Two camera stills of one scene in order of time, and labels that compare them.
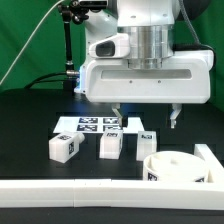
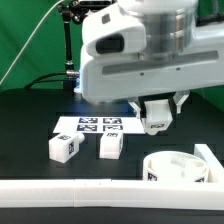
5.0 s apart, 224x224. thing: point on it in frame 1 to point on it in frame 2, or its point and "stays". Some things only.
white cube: x=146 y=144 to x=158 y=116
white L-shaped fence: x=149 y=195 stays
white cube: x=110 y=144 stays
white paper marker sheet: x=97 y=124 stays
